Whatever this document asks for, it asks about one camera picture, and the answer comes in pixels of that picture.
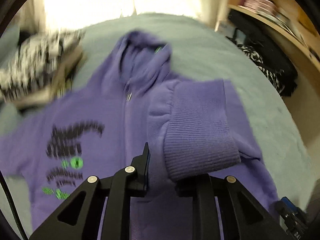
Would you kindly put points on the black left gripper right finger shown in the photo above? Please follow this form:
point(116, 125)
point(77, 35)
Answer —
point(225, 209)

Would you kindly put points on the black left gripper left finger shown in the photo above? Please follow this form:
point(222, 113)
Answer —
point(99, 208)

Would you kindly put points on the purple zip hoodie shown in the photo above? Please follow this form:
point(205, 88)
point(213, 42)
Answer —
point(134, 100)

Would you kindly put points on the black white clothes pile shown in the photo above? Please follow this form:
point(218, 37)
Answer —
point(254, 42)

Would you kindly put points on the beige folded garment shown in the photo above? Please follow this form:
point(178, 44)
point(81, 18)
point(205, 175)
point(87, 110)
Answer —
point(61, 83)

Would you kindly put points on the black white patterned folded garment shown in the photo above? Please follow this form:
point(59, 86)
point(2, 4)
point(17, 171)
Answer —
point(37, 61)

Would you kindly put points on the light blue fleece bedspread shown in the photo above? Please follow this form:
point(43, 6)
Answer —
point(197, 54)

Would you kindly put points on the white floral curtain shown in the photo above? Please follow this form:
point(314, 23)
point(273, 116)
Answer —
point(48, 15)

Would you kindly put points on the wooden bookshelf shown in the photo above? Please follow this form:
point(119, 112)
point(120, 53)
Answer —
point(288, 23)

